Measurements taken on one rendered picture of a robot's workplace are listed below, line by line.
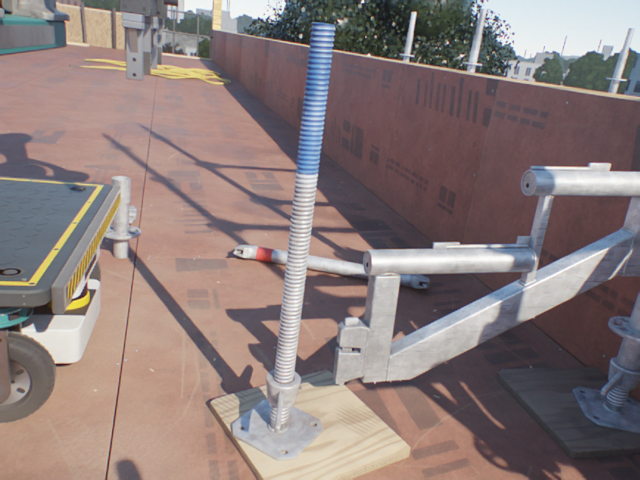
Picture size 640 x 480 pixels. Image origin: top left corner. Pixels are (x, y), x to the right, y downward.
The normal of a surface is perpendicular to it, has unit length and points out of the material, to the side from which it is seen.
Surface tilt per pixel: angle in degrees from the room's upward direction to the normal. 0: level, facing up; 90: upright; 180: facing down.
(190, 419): 0
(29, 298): 90
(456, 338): 90
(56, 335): 90
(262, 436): 0
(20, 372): 90
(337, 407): 0
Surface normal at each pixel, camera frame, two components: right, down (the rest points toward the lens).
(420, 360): 0.25, 0.36
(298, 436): 0.12, -0.94
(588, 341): -0.96, -0.03
